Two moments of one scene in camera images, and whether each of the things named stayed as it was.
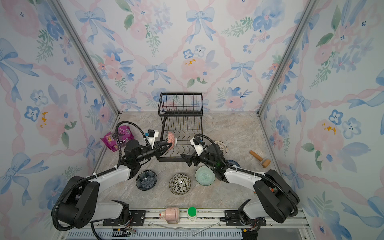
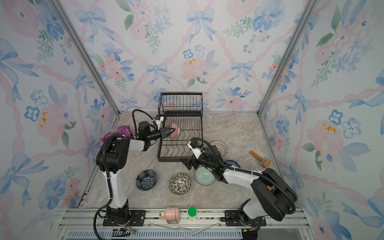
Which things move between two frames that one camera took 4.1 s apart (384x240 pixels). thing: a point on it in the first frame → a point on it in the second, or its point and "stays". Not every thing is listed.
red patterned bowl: (172, 139) → (174, 134)
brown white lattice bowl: (223, 147) stays
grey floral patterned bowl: (180, 184) stays
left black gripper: (158, 149) → (163, 131)
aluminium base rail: (210, 225) stays
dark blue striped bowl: (146, 180) stays
